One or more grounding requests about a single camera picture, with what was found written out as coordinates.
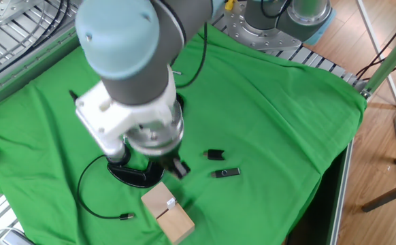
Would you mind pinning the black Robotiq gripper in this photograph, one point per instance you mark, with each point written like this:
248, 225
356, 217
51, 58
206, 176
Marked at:
169, 158

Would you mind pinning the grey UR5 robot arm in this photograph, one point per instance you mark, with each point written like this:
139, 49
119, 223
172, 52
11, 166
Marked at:
123, 41

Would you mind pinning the short black USB dongle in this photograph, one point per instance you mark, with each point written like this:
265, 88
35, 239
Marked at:
215, 154

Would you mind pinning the black silver swivel USB drive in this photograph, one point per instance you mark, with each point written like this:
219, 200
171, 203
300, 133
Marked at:
225, 173

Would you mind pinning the light wooden block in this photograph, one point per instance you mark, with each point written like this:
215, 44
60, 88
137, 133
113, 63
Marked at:
157, 200
176, 224

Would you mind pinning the black C-clamp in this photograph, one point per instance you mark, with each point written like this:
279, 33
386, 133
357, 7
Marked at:
133, 177

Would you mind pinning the green cloth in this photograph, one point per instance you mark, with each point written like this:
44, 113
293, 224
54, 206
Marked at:
269, 119

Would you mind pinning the yellow connector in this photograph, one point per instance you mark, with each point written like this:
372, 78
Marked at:
229, 4

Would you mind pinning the silver flat device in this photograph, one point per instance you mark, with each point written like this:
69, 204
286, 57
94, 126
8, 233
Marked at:
14, 238

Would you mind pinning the white pole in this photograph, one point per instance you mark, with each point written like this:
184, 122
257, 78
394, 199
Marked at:
376, 44

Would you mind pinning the silver perforated metal plate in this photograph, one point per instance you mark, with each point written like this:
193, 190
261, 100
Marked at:
0, 10

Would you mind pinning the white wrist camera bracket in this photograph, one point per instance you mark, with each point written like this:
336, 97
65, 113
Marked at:
116, 115

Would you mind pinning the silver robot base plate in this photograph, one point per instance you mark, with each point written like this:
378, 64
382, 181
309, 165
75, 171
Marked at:
252, 37

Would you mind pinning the green frame post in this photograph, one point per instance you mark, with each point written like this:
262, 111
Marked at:
388, 63

